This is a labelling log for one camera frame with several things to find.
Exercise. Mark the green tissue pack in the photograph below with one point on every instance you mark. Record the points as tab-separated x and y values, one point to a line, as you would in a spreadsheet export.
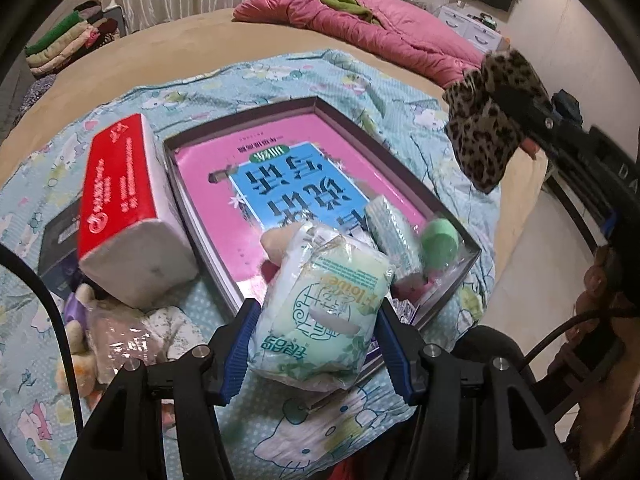
392	235
320	310

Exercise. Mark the clear plastic packet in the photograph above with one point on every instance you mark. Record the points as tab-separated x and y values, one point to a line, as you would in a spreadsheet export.
125	340

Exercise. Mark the pink book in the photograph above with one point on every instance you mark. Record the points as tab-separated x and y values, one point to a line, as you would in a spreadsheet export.
210	170

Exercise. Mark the green egg makeup sponge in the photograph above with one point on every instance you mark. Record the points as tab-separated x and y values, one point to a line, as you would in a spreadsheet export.
439	242

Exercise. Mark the teal cartoon printed blanket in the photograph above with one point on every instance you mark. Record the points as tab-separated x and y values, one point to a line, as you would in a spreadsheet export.
350	80

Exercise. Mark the dark floral cloth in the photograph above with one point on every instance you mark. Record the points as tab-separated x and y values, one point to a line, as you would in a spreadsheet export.
35	95

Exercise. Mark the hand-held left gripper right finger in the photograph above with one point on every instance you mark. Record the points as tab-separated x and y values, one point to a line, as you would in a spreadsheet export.
395	355

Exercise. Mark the red tissue pack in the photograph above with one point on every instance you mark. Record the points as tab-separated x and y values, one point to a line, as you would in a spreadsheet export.
120	175

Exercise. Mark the purple shallow box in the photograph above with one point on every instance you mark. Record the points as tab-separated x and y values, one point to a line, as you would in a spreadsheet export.
240	126

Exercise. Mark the person's right hand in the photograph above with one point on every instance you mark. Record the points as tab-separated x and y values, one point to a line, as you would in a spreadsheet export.
595	300

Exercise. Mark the person's right forearm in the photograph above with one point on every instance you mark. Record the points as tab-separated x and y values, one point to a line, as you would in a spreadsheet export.
610	410

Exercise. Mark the stack of folded clothes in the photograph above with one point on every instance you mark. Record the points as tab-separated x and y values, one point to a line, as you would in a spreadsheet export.
65	45

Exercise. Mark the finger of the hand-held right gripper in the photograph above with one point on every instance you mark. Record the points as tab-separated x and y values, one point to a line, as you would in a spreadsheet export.
525	110

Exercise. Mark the leopard print scrunchie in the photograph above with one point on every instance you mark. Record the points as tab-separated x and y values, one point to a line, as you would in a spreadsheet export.
480	125

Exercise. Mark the dark cardboard box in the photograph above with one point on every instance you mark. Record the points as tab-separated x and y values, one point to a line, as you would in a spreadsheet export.
57	245

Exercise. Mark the white drawer cabinet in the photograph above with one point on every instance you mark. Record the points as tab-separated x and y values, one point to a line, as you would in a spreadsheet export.
475	30

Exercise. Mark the white lace scrunchie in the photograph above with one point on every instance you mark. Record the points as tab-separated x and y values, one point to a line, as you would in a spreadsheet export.
172	325

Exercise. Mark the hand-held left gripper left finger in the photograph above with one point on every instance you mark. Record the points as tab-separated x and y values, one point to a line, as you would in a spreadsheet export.
239	355

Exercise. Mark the peach plush toy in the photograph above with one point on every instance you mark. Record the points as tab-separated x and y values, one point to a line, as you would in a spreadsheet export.
277	247

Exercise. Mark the pink quilt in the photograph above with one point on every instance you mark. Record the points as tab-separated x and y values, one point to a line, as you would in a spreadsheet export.
400	35

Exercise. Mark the plush toy with lilac bow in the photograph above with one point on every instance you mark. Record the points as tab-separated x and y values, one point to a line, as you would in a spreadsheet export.
75	350

